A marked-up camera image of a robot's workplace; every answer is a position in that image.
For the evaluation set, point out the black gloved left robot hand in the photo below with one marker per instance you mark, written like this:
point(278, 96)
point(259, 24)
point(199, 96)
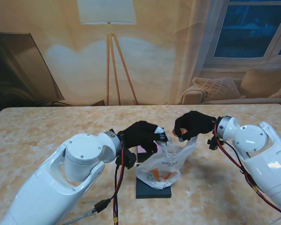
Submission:
point(140, 134)

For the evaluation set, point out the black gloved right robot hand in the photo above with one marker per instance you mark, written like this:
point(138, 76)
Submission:
point(196, 123)

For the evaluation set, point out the white plastic bag orange print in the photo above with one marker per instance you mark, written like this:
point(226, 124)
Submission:
point(168, 164)

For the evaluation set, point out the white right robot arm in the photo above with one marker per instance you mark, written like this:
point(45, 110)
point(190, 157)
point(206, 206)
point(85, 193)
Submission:
point(260, 159)

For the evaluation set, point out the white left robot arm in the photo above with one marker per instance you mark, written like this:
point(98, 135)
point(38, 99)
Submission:
point(51, 182)

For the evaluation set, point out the black gift box pink inside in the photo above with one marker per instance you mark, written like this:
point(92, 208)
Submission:
point(141, 150)

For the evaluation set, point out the black gift box lid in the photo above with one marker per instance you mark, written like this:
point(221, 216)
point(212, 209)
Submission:
point(147, 192)

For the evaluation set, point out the printed living room backdrop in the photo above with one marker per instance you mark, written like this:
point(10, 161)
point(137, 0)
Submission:
point(154, 58)

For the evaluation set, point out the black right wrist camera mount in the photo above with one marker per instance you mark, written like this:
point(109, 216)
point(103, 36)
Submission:
point(214, 143)

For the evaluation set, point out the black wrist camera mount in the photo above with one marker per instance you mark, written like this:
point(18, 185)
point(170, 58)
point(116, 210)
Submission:
point(214, 143)
point(127, 159)

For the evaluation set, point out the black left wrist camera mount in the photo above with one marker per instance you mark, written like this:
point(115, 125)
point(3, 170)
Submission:
point(127, 159)

